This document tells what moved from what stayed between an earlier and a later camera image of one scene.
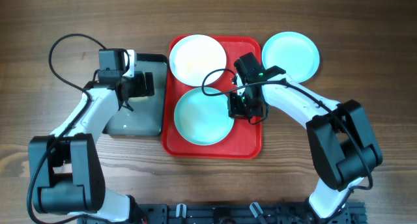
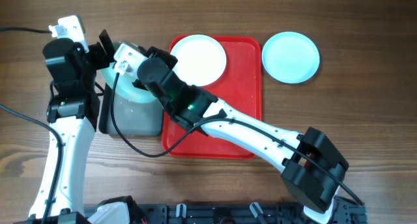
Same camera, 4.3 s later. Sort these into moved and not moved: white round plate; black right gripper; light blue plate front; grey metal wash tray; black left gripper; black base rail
Moved: black left gripper; light blue plate front; black right gripper
Not moved: grey metal wash tray; white round plate; black base rail
